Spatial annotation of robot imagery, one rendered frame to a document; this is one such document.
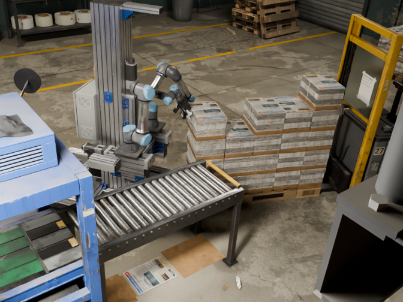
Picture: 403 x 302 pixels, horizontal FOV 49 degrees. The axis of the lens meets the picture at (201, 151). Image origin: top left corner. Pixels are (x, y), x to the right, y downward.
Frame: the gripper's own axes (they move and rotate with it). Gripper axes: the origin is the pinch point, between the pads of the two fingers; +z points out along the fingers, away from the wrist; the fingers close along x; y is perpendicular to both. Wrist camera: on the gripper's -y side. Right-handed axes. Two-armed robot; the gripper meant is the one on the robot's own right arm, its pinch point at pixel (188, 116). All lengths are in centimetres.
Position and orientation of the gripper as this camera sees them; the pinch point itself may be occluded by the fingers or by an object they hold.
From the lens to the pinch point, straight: 421.2
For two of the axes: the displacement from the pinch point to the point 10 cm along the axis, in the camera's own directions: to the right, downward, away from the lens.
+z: 4.2, 7.0, 5.8
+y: 8.7, -4.9, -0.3
